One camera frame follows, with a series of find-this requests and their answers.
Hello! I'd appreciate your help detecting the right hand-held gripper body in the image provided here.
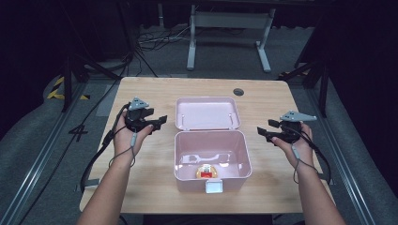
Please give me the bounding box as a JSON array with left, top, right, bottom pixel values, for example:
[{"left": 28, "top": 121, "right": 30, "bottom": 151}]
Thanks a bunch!
[{"left": 275, "top": 110, "right": 318, "bottom": 145}]

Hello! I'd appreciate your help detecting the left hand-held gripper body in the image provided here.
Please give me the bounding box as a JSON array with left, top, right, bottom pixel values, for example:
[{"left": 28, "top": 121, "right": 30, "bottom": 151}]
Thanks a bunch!
[{"left": 124, "top": 97, "right": 156, "bottom": 133}]

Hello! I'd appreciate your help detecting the pink plastic box with lid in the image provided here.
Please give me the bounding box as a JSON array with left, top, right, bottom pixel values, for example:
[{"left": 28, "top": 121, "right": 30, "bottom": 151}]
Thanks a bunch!
[{"left": 173, "top": 96, "right": 253, "bottom": 194}]

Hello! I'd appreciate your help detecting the person's right hand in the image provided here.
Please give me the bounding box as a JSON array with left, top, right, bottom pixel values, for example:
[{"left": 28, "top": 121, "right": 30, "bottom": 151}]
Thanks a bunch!
[{"left": 270, "top": 121, "right": 314, "bottom": 173}]

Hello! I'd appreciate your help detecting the person's left hand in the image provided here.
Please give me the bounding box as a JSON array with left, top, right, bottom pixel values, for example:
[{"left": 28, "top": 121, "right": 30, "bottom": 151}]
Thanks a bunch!
[{"left": 113, "top": 107, "right": 155, "bottom": 159}]

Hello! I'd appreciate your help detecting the black tripod stand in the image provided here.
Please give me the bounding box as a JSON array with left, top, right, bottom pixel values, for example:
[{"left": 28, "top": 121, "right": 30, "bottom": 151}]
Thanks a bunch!
[
  {"left": 60, "top": 0, "right": 159, "bottom": 113},
  {"left": 277, "top": 52, "right": 330, "bottom": 119}
]

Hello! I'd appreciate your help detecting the grey left wrist strap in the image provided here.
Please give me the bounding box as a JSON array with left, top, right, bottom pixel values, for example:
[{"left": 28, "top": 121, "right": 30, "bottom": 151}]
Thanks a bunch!
[{"left": 108, "top": 126, "right": 139, "bottom": 169}]

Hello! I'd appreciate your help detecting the grey wrist strap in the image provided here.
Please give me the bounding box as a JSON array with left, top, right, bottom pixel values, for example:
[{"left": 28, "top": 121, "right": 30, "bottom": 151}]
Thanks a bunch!
[
  {"left": 290, "top": 143, "right": 319, "bottom": 185},
  {"left": 108, "top": 126, "right": 139, "bottom": 169}
]

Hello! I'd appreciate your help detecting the grey right wrist strap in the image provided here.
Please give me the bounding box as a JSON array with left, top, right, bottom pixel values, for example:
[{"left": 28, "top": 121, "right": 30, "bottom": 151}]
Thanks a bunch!
[{"left": 290, "top": 143, "right": 319, "bottom": 185}]

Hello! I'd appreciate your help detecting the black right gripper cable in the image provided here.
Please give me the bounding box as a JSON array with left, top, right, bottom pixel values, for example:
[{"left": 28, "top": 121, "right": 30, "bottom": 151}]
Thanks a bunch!
[{"left": 289, "top": 124, "right": 332, "bottom": 186}]

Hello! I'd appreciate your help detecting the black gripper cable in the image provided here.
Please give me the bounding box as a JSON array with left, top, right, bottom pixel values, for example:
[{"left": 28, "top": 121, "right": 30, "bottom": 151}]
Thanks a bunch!
[
  {"left": 289, "top": 124, "right": 332, "bottom": 186},
  {"left": 80, "top": 102, "right": 131, "bottom": 193}
]

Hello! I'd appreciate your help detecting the metal floor rail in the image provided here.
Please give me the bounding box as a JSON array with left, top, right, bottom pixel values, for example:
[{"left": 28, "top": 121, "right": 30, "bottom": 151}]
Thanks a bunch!
[
  {"left": 0, "top": 82, "right": 87, "bottom": 225},
  {"left": 304, "top": 87, "right": 378, "bottom": 225}
]

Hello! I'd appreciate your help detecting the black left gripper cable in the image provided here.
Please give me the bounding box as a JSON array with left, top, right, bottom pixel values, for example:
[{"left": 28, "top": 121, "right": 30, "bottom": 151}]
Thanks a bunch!
[{"left": 80, "top": 102, "right": 131, "bottom": 193}]

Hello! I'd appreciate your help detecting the bundle of floor cables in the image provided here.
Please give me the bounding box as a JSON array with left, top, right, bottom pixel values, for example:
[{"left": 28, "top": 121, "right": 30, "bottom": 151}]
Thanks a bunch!
[{"left": 134, "top": 23, "right": 192, "bottom": 53}]

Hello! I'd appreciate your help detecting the grey metal table frame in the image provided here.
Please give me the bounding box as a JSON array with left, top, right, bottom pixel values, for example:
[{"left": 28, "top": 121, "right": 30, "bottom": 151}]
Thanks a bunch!
[{"left": 186, "top": 4, "right": 277, "bottom": 74}]

